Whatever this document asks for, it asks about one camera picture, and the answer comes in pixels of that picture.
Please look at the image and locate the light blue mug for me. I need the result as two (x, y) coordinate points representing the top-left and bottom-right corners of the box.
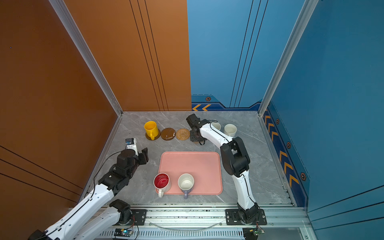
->
(211, 122), (221, 131)

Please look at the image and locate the aluminium corner post left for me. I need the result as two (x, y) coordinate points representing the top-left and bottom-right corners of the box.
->
(49, 0), (123, 117)

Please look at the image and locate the pink rectangular tray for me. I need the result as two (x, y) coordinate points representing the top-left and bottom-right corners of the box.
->
(159, 152), (223, 195)

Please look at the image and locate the woven rattan round coaster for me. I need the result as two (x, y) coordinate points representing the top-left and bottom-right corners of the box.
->
(176, 129), (190, 141)

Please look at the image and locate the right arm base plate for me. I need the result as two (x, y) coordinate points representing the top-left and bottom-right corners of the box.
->
(225, 209), (268, 226)

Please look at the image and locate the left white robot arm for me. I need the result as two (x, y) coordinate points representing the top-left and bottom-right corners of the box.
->
(28, 148), (149, 240)

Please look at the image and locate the glossy round wooden coaster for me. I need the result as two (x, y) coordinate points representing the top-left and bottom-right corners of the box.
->
(161, 128), (176, 141)

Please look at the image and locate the red inside white mug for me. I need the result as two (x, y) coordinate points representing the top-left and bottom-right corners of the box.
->
(154, 173), (172, 198)

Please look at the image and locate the purple handled white mug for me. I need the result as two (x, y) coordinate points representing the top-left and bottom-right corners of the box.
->
(178, 173), (195, 199)

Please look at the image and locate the circuit board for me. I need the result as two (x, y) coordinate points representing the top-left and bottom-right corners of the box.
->
(114, 228), (134, 239)
(243, 228), (265, 240)

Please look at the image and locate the left circuit board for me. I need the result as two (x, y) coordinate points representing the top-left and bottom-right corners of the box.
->
(114, 228), (134, 239)

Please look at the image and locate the aluminium front rail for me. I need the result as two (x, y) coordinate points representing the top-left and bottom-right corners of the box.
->
(92, 205), (316, 240)

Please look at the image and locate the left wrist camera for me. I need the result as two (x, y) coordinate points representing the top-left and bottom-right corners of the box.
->
(125, 138), (139, 155)

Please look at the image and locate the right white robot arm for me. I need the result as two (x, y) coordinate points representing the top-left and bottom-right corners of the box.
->
(186, 114), (261, 225)

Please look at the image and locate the matte round wooden coaster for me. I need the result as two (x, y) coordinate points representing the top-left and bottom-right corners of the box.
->
(145, 131), (161, 141)

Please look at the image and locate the yellow mug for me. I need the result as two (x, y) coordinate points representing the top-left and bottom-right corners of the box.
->
(144, 121), (159, 139)

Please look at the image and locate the right circuit board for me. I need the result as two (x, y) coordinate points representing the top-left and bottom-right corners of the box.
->
(243, 228), (265, 240)

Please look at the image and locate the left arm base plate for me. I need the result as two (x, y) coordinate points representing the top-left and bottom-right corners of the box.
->
(117, 209), (147, 226)

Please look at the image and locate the aluminium corner post right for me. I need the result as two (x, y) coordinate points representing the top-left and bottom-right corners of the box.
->
(258, 0), (319, 117)

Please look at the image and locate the aluminium corner post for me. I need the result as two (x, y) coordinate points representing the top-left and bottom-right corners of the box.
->
(49, 0), (123, 117)
(258, 0), (319, 117)

